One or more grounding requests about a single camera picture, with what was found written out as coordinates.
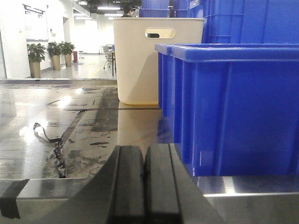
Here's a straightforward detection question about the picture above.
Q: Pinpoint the potted plant right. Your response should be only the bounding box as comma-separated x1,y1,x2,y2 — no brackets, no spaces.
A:
60,41,75,67

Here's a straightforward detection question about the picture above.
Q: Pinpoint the person in black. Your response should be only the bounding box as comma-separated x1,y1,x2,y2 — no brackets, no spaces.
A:
121,6,133,18

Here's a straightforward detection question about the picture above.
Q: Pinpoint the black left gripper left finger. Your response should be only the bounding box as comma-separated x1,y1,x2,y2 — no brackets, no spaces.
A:
35,146,145,224

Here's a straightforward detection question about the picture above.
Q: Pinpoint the potted plant left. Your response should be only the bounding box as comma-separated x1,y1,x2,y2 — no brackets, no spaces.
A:
27,43,46,78

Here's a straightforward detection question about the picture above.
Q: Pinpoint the potted plant middle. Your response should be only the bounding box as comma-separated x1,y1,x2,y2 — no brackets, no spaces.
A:
47,42,62,70

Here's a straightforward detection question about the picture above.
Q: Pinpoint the large blue ribbed crate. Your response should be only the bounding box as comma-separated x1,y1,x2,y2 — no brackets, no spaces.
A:
188,0,299,44

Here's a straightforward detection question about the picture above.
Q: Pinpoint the potted plant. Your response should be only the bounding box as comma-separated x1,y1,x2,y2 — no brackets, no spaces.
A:
47,42,62,70
27,43,46,78
60,41,75,67

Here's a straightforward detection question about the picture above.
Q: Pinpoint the cream plastic basket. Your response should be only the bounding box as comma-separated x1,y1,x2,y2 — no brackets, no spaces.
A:
113,17,205,105

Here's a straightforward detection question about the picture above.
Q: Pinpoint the blue target bin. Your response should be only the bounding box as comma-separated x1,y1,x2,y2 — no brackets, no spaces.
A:
155,43,299,176

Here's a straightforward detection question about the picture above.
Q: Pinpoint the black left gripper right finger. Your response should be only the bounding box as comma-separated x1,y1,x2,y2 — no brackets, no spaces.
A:
145,144,225,224

